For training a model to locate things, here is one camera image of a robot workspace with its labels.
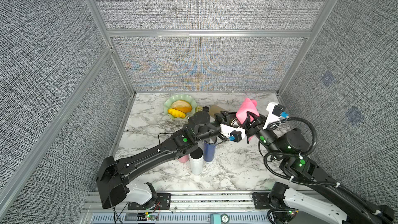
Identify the yellow banana toy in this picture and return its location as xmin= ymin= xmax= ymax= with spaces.
xmin=167 ymin=108 xmax=186 ymax=119

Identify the pink thermos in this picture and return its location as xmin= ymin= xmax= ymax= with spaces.
xmin=178 ymin=155 xmax=189 ymax=163

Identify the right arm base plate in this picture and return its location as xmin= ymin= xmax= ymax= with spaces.
xmin=251 ymin=192 xmax=280 ymax=209

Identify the pink cloth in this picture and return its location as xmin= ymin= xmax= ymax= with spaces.
xmin=236 ymin=98 xmax=260 ymax=124

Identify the aluminium front rail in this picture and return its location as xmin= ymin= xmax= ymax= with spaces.
xmin=79 ymin=190 xmax=347 ymax=224

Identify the blue thermos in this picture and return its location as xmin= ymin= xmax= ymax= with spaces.
xmin=203 ymin=137 xmax=217 ymax=162

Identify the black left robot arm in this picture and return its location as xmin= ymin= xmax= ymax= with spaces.
xmin=95 ymin=112 xmax=246 ymax=209

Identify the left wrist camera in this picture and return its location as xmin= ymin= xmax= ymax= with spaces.
xmin=220 ymin=124 xmax=247 ymax=143

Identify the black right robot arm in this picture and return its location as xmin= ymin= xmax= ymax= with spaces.
xmin=241 ymin=112 xmax=394 ymax=224

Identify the white thermos black lid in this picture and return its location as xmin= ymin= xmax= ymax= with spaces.
xmin=189 ymin=147 xmax=203 ymax=175

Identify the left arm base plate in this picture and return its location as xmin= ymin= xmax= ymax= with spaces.
xmin=127 ymin=193 xmax=172 ymax=212

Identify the gold gradient thermos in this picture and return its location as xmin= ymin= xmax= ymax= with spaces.
xmin=208 ymin=105 xmax=241 ymax=127

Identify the orange bread bun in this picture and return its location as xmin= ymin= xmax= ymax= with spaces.
xmin=170 ymin=100 xmax=192 ymax=114

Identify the green scalloped plate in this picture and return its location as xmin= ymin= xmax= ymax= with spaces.
xmin=163 ymin=94 xmax=198 ymax=119

